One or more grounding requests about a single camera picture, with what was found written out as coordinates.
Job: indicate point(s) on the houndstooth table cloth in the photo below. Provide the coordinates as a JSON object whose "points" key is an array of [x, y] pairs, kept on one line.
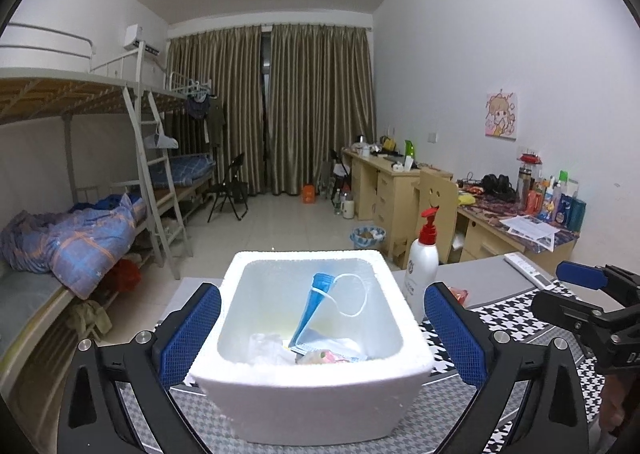
{"points": [[532, 388]]}

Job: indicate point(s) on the white foam box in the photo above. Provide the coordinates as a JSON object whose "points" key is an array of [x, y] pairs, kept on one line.
{"points": [[316, 401]]}

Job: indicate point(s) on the white tissue wipe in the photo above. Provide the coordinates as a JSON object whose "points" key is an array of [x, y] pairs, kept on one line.
{"points": [[269, 349]]}

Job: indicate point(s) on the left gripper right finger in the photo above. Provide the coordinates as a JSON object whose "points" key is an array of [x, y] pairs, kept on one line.
{"points": [[455, 326]]}

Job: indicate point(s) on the white metal bunk bed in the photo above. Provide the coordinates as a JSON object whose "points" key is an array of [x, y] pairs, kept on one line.
{"points": [[112, 136]]}

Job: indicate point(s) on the white red pump bottle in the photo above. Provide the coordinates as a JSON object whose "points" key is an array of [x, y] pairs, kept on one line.
{"points": [[423, 262]]}

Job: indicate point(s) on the orange snack packet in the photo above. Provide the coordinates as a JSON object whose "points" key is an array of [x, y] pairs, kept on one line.
{"points": [[461, 295]]}

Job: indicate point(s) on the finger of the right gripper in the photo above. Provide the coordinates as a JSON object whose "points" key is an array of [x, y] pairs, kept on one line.
{"points": [[578, 274], [570, 314]]}

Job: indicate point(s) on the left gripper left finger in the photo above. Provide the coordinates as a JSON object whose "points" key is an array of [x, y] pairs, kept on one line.
{"points": [[181, 335]]}

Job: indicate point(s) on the wooden desk with drawers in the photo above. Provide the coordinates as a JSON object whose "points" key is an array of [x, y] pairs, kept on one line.
{"points": [[395, 200]]}

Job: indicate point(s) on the anime wall poster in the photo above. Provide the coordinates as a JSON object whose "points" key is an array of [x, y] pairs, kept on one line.
{"points": [[501, 118]]}

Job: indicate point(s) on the printed paper sheets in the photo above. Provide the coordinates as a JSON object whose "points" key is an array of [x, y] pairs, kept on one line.
{"points": [[533, 230]]}

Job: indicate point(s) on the white remote control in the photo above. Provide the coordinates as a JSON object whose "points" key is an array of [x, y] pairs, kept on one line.
{"points": [[528, 270]]}

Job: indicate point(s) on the blue surgical face mask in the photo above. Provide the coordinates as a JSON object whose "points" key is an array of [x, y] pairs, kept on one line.
{"points": [[332, 317]]}

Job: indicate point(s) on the brown window curtains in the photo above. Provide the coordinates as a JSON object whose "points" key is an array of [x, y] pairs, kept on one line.
{"points": [[316, 98]]}

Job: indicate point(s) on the operator hand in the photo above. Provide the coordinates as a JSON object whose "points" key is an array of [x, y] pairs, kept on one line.
{"points": [[613, 394]]}

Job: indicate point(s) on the blue waste basket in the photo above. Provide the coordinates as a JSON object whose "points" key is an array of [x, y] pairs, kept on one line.
{"points": [[367, 237]]}

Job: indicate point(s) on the black folding chair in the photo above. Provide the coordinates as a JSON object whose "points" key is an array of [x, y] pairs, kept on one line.
{"points": [[231, 190]]}

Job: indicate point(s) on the blue plaid quilt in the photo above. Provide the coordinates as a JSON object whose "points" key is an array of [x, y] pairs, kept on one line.
{"points": [[78, 248]]}

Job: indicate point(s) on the white air conditioner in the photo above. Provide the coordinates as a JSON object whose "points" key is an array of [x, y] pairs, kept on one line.
{"points": [[134, 39]]}

